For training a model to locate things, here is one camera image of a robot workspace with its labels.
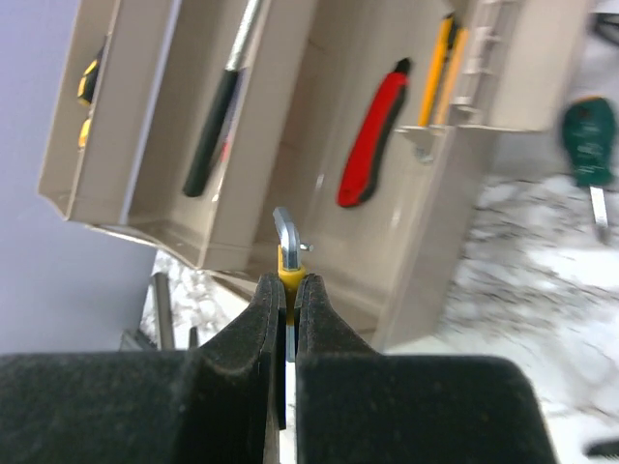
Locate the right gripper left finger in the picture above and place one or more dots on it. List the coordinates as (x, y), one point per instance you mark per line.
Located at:
(217, 403)

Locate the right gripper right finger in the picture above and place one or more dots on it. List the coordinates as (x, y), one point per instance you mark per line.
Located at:
(355, 405)

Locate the yellow hex key set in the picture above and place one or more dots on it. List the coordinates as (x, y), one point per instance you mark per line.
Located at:
(290, 271)

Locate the red folding knife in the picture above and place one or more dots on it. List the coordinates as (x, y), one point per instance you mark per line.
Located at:
(360, 175)

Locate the beige plastic tool box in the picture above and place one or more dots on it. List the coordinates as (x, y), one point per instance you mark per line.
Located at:
(119, 164)

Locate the black yellow screwdriver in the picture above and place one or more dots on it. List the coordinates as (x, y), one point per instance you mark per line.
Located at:
(87, 84)

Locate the yellow utility knife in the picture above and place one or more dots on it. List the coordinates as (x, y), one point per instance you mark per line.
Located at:
(442, 71)

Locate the green handled screwdriver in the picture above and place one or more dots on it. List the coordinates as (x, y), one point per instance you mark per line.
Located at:
(587, 132)

